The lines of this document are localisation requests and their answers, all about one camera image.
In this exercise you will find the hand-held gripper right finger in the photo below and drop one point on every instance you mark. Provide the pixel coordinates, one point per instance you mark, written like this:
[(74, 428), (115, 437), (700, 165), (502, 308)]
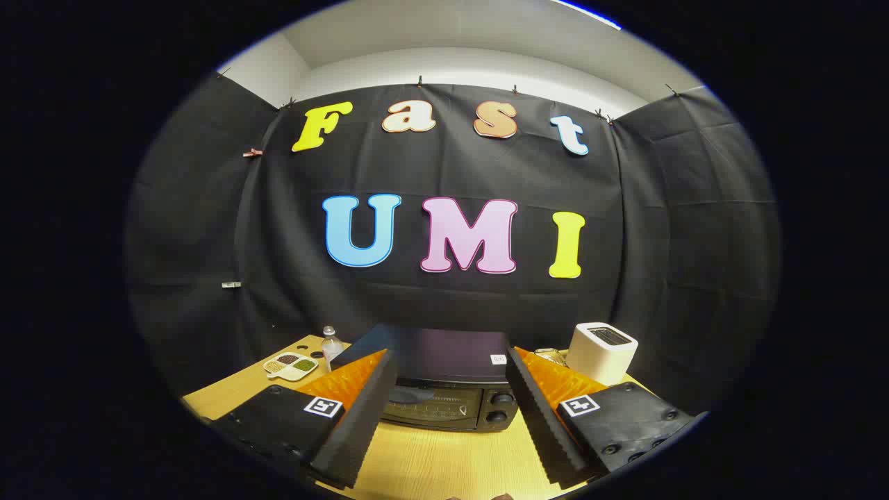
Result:
[(545, 430)]

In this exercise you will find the white divided dish of beans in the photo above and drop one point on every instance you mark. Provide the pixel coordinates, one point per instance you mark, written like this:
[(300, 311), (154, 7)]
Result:
[(290, 367)]

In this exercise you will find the black toaster oven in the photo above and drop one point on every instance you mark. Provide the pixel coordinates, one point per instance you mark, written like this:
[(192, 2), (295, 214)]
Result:
[(444, 354)]

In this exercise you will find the white pop-up toaster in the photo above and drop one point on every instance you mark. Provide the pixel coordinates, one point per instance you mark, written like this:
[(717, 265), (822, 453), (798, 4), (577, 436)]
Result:
[(597, 357)]

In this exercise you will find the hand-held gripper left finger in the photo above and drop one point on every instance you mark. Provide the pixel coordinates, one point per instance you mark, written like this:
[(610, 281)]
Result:
[(361, 430)]

